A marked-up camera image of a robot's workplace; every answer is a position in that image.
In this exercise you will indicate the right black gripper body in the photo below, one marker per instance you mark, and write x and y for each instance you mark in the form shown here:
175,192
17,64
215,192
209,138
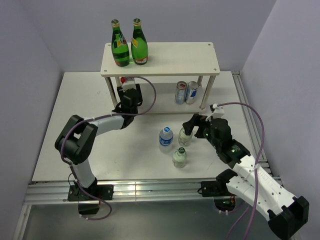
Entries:
204,131

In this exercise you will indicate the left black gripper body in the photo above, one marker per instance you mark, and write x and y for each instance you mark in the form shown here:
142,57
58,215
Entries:
120,93

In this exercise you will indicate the blue label water bottle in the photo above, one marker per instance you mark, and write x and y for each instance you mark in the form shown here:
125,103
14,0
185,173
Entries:
166,137

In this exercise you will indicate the green glass bottle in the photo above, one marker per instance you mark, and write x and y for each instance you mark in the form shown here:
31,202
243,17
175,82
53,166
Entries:
139,45
119,46

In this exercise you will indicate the green glass bottle front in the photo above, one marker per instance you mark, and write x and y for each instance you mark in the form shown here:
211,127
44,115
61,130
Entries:
139,45

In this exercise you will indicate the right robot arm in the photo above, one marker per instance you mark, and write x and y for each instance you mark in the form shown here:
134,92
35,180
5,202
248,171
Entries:
284,212

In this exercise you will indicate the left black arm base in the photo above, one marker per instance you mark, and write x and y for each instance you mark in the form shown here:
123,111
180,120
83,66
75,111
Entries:
90,200

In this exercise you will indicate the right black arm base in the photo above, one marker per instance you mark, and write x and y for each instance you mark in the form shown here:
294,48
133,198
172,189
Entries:
223,199

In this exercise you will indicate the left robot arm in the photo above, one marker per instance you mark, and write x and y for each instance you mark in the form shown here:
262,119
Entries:
76,139

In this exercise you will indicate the white two-tier shelf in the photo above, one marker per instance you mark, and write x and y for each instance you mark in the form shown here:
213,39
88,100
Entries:
168,63

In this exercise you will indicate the clear soda bottle rear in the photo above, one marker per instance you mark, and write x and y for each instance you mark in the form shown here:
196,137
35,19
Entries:
184,140

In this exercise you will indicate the clear soda bottle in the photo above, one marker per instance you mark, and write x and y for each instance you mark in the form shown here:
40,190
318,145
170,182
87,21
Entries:
179,158
184,140

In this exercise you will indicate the clear soda bottle front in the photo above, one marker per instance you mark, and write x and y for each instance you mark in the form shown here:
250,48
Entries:
179,158

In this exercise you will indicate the light blue drink can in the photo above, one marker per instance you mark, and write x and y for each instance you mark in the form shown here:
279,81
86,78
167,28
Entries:
180,92

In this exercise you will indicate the silver blue energy drink can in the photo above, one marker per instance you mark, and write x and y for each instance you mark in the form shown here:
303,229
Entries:
191,92

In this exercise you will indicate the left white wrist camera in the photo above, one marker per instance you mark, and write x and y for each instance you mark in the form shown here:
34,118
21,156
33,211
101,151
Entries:
127,83

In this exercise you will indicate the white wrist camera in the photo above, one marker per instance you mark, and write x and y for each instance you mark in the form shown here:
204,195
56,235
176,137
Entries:
127,83
216,112

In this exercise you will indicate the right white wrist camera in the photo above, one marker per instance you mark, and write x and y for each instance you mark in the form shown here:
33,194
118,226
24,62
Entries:
216,112

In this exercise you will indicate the aluminium right rail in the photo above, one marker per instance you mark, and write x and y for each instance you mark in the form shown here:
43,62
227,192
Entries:
251,126

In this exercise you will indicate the aluminium rail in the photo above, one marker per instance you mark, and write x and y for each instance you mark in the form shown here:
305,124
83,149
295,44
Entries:
52,193
251,126

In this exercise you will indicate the aluminium front rail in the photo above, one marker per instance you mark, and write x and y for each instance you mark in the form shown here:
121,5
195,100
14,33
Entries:
52,193

